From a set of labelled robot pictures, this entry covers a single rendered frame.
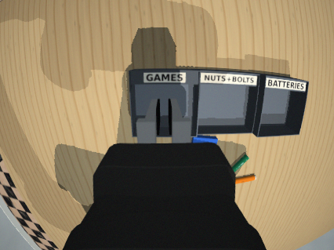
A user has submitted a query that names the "dark grey three-compartment bin rack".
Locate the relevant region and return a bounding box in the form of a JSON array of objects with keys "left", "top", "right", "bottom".
[{"left": 129, "top": 68, "right": 309, "bottom": 137}]

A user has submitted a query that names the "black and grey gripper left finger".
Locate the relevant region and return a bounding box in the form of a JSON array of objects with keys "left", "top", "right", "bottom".
[{"left": 136, "top": 99, "right": 160, "bottom": 143}]

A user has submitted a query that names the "orange battery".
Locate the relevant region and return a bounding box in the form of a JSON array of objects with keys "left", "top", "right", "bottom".
[{"left": 235, "top": 175, "right": 256, "bottom": 184}]

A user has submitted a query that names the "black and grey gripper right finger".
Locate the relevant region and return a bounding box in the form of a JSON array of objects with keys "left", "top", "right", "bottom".
[{"left": 169, "top": 99, "right": 191, "bottom": 143}]

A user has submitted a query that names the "green battery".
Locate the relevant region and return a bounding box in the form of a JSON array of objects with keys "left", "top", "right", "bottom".
[{"left": 232, "top": 154, "right": 249, "bottom": 172}]

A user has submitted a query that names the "blue flat rectangular block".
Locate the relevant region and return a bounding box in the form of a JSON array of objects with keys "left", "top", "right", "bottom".
[{"left": 191, "top": 135, "right": 218, "bottom": 144}]

